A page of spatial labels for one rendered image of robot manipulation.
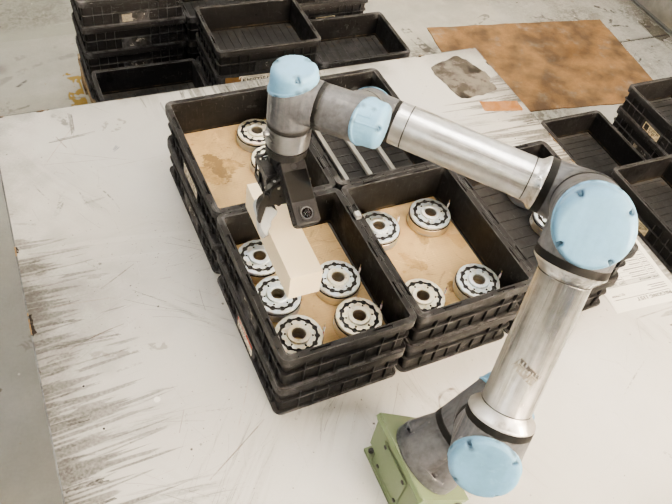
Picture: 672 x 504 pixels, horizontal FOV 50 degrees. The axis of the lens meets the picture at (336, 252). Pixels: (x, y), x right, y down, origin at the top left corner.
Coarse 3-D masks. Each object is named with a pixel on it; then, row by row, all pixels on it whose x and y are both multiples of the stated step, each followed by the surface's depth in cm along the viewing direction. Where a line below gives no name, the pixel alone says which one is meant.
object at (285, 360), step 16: (320, 192) 165; (336, 192) 166; (224, 224) 155; (224, 240) 154; (368, 240) 158; (240, 256) 150; (240, 272) 148; (384, 272) 152; (400, 288) 150; (256, 304) 142; (400, 320) 145; (272, 336) 138; (352, 336) 141; (368, 336) 141; (384, 336) 144; (304, 352) 137; (320, 352) 138; (336, 352) 140
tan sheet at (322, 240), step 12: (312, 228) 171; (324, 228) 172; (312, 240) 169; (324, 240) 169; (336, 240) 170; (324, 252) 167; (336, 252) 167; (360, 288) 161; (312, 300) 157; (300, 312) 155; (312, 312) 155; (324, 312) 156; (276, 324) 152; (324, 324) 154; (384, 324) 156; (324, 336) 152; (336, 336) 152
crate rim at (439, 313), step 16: (384, 176) 172; (400, 176) 172; (464, 192) 172; (352, 208) 163; (480, 208) 169; (368, 224) 161; (384, 256) 155; (512, 256) 160; (528, 272) 158; (512, 288) 154; (416, 304) 148; (464, 304) 149; (480, 304) 152; (416, 320) 148; (432, 320) 148
